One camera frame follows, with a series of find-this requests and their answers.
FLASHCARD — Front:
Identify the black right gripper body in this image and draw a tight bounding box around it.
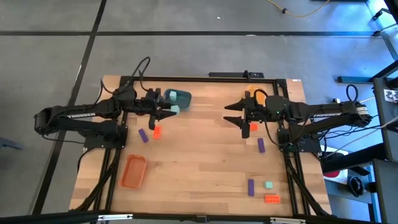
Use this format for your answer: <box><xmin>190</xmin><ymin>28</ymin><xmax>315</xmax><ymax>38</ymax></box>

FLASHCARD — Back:
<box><xmin>241</xmin><ymin>90</ymin><xmax>269</xmax><ymax>139</ymax></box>

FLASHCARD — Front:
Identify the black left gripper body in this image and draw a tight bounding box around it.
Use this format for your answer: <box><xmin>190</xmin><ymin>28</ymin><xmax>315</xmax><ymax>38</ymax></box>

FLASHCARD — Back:
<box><xmin>137</xmin><ymin>88</ymin><xmax>163</xmax><ymax>131</ymax></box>

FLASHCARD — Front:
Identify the orange plastic bin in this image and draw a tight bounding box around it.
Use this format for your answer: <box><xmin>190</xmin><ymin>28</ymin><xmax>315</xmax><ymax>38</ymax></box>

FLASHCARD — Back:
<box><xmin>119</xmin><ymin>154</ymin><xmax>147</xmax><ymax>190</ymax></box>

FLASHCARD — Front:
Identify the yellow plastic bin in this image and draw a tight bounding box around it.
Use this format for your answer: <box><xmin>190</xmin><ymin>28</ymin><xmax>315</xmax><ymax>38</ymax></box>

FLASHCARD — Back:
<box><xmin>246</xmin><ymin>85</ymin><xmax>267</xmax><ymax>106</ymax></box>

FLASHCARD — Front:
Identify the teal plastic bin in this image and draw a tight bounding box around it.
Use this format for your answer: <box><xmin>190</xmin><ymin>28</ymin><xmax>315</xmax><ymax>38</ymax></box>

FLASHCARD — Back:
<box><xmin>163</xmin><ymin>88</ymin><xmax>192</xmax><ymax>111</ymax></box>

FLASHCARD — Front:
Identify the black bar device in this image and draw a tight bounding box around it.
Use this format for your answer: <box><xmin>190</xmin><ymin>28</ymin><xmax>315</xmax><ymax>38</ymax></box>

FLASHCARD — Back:
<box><xmin>208</xmin><ymin>72</ymin><xmax>265</xmax><ymax>79</ymax></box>

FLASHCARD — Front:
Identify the red round object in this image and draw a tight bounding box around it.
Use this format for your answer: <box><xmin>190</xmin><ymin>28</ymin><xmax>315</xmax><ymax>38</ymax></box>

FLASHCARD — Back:
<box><xmin>323</xmin><ymin>169</ymin><xmax>342</xmax><ymax>179</ymax></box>

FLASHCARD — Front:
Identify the black white marker tag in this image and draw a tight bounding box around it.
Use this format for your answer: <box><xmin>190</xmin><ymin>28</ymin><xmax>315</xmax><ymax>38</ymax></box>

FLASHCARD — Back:
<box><xmin>383</xmin><ymin>89</ymin><xmax>398</xmax><ymax>104</ymax></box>

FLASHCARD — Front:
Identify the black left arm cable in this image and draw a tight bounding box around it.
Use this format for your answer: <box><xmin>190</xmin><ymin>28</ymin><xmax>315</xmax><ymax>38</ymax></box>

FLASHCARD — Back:
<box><xmin>130</xmin><ymin>56</ymin><xmax>152</xmax><ymax>94</ymax></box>

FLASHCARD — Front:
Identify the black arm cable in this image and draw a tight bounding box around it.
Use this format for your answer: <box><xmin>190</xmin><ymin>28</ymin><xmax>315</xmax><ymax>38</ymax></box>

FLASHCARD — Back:
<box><xmin>130</xmin><ymin>56</ymin><xmax>152</xmax><ymax>94</ymax></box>
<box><xmin>346</xmin><ymin>83</ymin><xmax>359</xmax><ymax>103</ymax></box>

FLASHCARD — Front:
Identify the black table frame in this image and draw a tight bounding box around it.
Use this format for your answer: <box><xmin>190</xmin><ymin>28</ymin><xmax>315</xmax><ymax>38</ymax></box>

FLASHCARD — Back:
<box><xmin>70</xmin><ymin>75</ymin><xmax>333</xmax><ymax>218</ymax></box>

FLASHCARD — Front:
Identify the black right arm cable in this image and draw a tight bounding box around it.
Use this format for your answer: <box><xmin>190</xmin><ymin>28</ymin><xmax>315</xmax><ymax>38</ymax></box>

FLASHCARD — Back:
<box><xmin>346</xmin><ymin>83</ymin><xmax>359</xmax><ymax>103</ymax></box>

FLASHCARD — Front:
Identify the yellow cable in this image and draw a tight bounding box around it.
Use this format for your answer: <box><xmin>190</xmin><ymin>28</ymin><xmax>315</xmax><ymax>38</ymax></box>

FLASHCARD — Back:
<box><xmin>266</xmin><ymin>0</ymin><xmax>331</xmax><ymax>18</ymax></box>

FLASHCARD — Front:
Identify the silver metal bracket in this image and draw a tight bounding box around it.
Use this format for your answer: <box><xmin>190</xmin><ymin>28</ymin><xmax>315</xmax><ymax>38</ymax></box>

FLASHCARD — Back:
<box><xmin>98</xmin><ymin>213</ymin><xmax>134</xmax><ymax>222</ymax></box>
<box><xmin>269</xmin><ymin>217</ymin><xmax>307</xmax><ymax>224</ymax></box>

